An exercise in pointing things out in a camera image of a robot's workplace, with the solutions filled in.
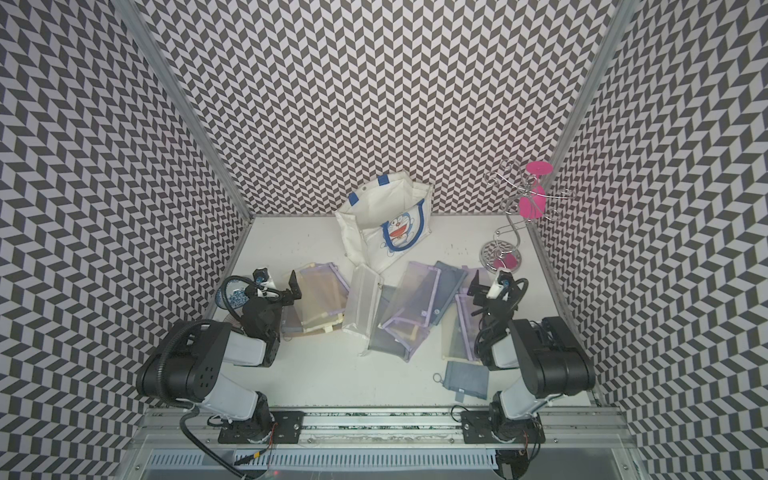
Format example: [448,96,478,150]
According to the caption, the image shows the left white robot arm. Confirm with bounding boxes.
[136,268,302,442]

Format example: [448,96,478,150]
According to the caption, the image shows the right purple mesh pouch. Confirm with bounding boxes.
[455,289,481,363]

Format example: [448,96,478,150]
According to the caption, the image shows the clear white mesh pouch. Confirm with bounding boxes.
[342,264,383,339]

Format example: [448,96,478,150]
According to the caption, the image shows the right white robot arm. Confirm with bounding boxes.
[468,269,596,444]

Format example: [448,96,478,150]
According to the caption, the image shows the large purple trim mesh pouch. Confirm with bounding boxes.
[294,262,349,328]

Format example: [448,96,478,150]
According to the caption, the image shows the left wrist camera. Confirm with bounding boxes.
[252,268,276,289]

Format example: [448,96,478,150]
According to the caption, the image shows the purple mesh pencil pouch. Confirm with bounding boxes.
[382,261,441,328]

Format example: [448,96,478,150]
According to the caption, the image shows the small grey blue pouch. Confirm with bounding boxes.
[432,361,489,403]

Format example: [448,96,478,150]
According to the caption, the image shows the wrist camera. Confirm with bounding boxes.
[486,269,514,299]
[252,268,276,289]

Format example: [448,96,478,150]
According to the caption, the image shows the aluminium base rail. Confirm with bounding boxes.
[117,406,646,479]

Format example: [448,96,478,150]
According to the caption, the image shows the chrome wire stand pink discs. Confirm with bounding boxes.
[479,161,573,273]

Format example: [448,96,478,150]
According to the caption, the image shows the white canvas bag blue handles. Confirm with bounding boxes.
[335,172,434,273]

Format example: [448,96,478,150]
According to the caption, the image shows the grey blue mesh pouch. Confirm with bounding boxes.
[430,261,467,326]

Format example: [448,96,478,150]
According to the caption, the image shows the blue white ceramic bowl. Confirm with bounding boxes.
[227,289,249,309]

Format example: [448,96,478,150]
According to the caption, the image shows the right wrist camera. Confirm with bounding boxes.
[486,269,514,299]

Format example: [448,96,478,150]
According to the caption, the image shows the grey mesh flat pouch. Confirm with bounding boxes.
[368,286,431,362]

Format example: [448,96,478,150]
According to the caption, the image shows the large yellow trim mesh pouch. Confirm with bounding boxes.
[301,309,344,334]

